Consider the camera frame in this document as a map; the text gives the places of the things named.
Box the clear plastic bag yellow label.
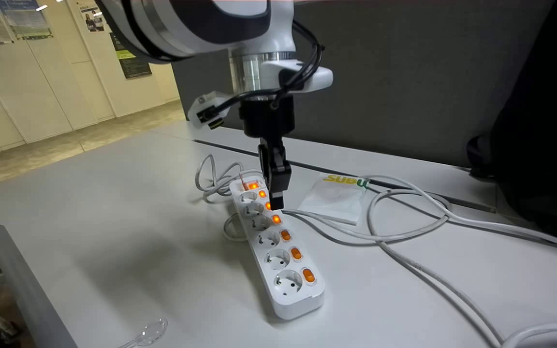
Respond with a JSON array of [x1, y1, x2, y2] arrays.
[[296, 172, 371, 228]]

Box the looped white cable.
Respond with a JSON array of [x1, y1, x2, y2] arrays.
[[362, 174, 557, 348]]

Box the long white cable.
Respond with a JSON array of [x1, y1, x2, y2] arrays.
[[282, 207, 557, 261]]

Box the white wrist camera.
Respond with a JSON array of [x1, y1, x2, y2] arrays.
[[186, 91, 236, 134]]

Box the black camera cable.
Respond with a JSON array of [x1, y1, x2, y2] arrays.
[[195, 20, 327, 130]]

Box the clear plastic spoon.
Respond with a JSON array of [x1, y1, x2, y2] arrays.
[[118, 315, 170, 348]]

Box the white power strip cord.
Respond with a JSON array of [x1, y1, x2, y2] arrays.
[[193, 153, 250, 244]]

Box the small wall notice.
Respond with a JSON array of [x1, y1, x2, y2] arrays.
[[79, 6, 108, 35]]

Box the white power strip orange switches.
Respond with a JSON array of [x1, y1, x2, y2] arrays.
[[226, 176, 329, 323]]

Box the dark wall sign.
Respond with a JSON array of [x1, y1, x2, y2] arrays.
[[108, 31, 155, 82]]

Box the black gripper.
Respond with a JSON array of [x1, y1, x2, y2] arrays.
[[238, 95, 298, 213]]

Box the large wall poster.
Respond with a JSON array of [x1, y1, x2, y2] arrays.
[[0, 0, 56, 49]]

